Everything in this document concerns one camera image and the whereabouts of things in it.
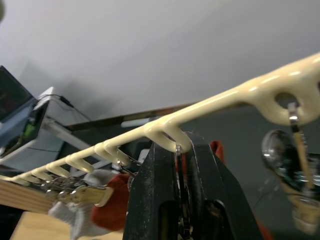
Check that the slanted wooden post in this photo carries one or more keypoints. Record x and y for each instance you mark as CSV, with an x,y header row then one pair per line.
x,y
22,197

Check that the white box device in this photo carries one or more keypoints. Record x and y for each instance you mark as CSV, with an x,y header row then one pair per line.
x,y
50,97

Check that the red sock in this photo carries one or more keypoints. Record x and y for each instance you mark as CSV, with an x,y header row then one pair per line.
x,y
112,212

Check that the cream clip hanger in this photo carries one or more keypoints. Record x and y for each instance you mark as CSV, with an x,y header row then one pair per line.
x,y
160,127

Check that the white sock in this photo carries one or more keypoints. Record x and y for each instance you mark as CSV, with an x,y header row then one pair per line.
x,y
75,220

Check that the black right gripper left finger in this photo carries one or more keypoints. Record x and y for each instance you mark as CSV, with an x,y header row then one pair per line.
x,y
147,190

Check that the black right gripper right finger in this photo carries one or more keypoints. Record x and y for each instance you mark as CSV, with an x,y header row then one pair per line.
x,y
215,195

